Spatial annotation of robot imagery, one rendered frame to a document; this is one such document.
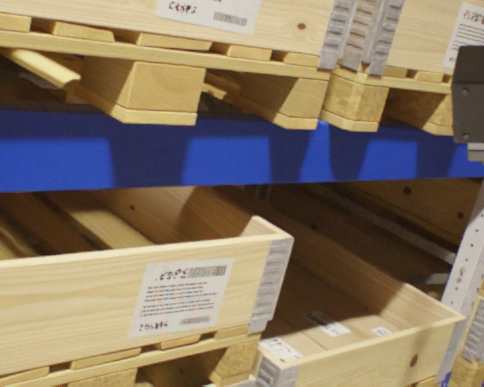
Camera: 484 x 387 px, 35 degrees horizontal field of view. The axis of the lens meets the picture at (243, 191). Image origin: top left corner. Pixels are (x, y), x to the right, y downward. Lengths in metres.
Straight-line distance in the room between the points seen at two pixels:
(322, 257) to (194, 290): 1.29
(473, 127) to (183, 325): 1.01
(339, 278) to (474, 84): 2.16
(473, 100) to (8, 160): 0.82
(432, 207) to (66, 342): 1.64
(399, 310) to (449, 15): 1.09
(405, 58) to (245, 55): 0.46
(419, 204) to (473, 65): 2.18
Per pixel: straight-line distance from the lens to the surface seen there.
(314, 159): 1.63
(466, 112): 0.53
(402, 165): 1.89
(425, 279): 2.61
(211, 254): 1.42
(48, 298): 1.25
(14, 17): 1.07
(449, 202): 2.63
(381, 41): 1.59
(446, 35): 1.77
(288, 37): 1.39
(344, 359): 1.95
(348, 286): 2.62
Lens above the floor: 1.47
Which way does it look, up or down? 17 degrees down
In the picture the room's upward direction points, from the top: 14 degrees clockwise
